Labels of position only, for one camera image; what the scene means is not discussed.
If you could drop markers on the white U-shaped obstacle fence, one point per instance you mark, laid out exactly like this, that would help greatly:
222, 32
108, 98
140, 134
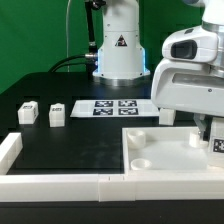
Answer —
138, 182

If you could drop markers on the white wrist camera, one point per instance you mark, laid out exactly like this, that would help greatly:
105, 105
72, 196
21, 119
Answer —
193, 44

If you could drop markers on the white marker base plate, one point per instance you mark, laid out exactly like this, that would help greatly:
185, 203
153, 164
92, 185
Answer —
114, 108

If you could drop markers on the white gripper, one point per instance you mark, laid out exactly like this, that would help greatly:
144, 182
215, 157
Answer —
188, 87

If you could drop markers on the white square tabletop part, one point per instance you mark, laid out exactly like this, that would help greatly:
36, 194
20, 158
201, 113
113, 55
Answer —
166, 149

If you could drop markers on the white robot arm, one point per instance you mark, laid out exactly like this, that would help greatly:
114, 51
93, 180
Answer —
121, 58

